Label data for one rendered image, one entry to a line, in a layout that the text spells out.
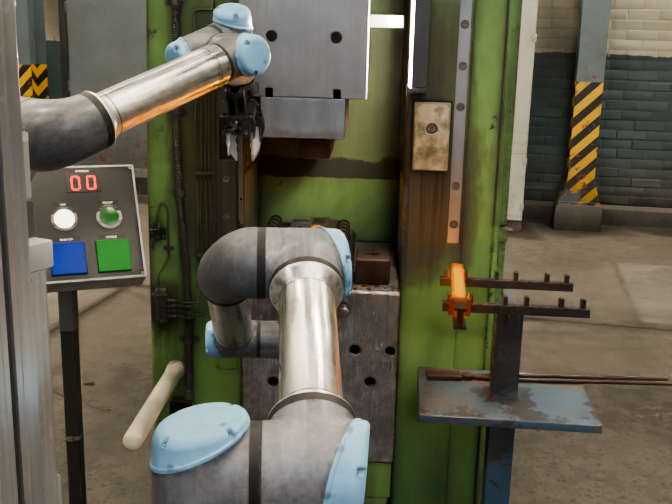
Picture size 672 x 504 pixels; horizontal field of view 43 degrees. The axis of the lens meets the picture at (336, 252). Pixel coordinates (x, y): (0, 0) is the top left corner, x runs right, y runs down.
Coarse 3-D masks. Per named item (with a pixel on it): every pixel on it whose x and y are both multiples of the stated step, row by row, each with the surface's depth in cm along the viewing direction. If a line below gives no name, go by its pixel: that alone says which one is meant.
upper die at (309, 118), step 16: (272, 96) 207; (336, 96) 213; (272, 112) 204; (288, 112) 204; (304, 112) 204; (320, 112) 204; (336, 112) 204; (272, 128) 205; (288, 128) 205; (304, 128) 205; (320, 128) 205; (336, 128) 205
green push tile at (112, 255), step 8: (104, 240) 197; (112, 240) 198; (120, 240) 199; (128, 240) 199; (96, 248) 196; (104, 248) 197; (112, 248) 197; (120, 248) 198; (128, 248) 199; (104, 256) 196; (112, 256) 197; (120, 256) 197; (128, 256) 198; (104, 264) 196; (112, 264) 196; (120, 264) 197; (128, 264) 198; (104, 272) 196
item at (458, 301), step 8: (456, 264) 213; (456, 272) 205; (456, 280) 198; (464, 280) 198; (456, 288) 191; (464, 288) 191; (456, 296) 185; (464, 296) 185; (456, 304) 175; (464, 304) 176; (448, 312) 181; (456, 312) 181; (464, 312) 181; (456, 320) 177; (464, 320) 178; (456, 328) 174; (464, 328) 173
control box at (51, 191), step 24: (72, 168) 200; (96, 168) 202; (120, 168) 204; (48, 192) 197; (72, 192) 199; (96, 192) 201; (120, 192) 203; (48, 216) 195; (96, 216) 199; (120, 216) 201; (72, 240) 195; (96, 240) 197; (96, 264) 196; (144, 264) 200; (48, 288) 194; (72, 288) 198; (96, 288) 201
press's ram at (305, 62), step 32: (256, 0) 199; (288, 0) 198; (320, 0) 198; (352, 0) 198; (256, 32) 200; (288, 32) 200; (320, 32) 200; (352, 32) 199; (288, 64) 202; (320, 64) 201; (352, 64) 201; (256, 96) 204; (288, 96) 203; (320, 96) 203; (352, 96) 203
